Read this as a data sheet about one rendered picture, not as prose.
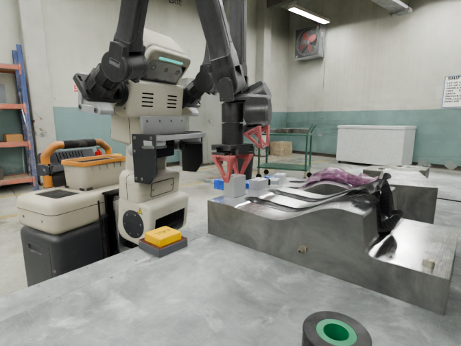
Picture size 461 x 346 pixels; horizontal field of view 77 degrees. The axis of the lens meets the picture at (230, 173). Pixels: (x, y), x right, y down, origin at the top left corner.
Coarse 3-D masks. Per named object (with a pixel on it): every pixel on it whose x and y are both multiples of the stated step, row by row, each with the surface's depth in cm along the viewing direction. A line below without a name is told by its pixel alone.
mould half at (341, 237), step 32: (256, 192) 81; (224, 224) 71; (256, 224) 65; (288, 224) 59; (320, 224) 55; (352, 224) 51; (416, 224) 65; (288, 256) 60; (320, 256) 56; (352, 256) 52; (384, 256) 50; (416, 256) 50; (448, 256) 50; (384, 288) 49; (416, 288) 46; (448, 288) 43
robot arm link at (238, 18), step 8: (232, 0) 103; (240, 0) 102; (232, 8) 104; (240, 8) 103; (232, 16) 105; (240, 16) 103; (232, 24) 105; (240, 24) 104; (232, 32) 106; (240, 32) 104; (232, 40) 106; (240, 40) 105; (240, 48) 105; (240, 56) 106; (240, 64) 106
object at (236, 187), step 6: (234, 174) 79; (240, 174) 78; (204, 180) 84; (210, 180) 83; (216, 180) 79; (222, 180) 78; (234, 180) 75; (240, 180) 77; (216, 186) 79; (222, 186) 78; (228, 186) 76; (234, 186) 75; (240, 186) 77; (228, 192) 76; (234, 192) 75; (240, 192) 77
